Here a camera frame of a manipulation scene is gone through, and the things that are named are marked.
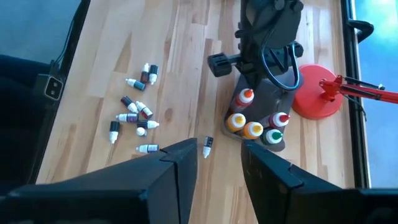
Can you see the black curved frame bracket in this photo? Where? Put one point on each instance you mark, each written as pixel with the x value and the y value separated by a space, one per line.
pixel 362 28

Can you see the large green food coloring bottle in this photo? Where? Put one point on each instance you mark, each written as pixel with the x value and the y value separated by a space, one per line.
pixel 273 136

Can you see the red desk lamp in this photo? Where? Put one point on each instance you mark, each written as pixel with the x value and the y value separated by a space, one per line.
pixel 311 96

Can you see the small green label dropper bottle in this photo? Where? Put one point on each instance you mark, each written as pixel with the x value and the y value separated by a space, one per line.
pixel 114 126

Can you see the large red food coloring bottle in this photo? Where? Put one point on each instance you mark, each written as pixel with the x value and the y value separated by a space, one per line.
pixel 279 119

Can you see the large yellow food coloring bottle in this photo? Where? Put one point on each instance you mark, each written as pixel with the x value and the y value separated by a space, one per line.
pixel 235 122

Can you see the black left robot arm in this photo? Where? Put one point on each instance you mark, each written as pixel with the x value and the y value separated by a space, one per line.
pixel 270 15

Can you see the grey translucent plastic bin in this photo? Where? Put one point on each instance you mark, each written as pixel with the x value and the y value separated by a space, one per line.
pixel 281 102

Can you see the large orange bottle yellow cap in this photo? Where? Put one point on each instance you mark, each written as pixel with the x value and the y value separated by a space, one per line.
pixel 253 130

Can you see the small dark red dropper bottle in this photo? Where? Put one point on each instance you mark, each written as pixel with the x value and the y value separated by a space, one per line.
pixel 144 76

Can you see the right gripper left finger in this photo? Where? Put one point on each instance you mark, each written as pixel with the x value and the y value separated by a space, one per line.
pixel 174 186

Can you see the small red label dropper bottle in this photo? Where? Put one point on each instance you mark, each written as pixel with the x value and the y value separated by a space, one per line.
pixel 127 101

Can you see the bottles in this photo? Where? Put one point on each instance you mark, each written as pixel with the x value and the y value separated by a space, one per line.
pixel 153 70

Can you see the black table-level camera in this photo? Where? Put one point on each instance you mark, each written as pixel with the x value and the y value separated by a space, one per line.
pixel 53 87

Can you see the small blue dropper bottle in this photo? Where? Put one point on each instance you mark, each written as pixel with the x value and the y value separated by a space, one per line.
pixel 208 141

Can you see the small purple dropper bottle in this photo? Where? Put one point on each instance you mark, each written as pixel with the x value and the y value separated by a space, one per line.
pixel 130 117

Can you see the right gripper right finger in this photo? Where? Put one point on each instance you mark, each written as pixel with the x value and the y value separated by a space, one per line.
pixel 276 193

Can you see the large orange bottle red cap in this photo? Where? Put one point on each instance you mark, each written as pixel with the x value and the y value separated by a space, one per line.
pixel 245 96

